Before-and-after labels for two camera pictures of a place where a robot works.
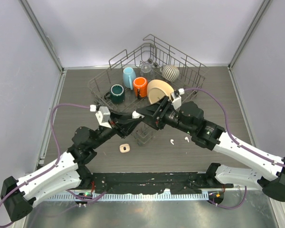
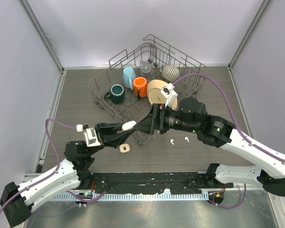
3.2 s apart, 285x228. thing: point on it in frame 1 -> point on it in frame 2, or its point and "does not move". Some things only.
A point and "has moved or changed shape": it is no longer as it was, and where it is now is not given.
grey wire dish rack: [141, 75] does not move
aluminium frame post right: [262, 7] does not move
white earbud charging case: [135, 115] has moved or changed shape
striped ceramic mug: [169, 72] does not move
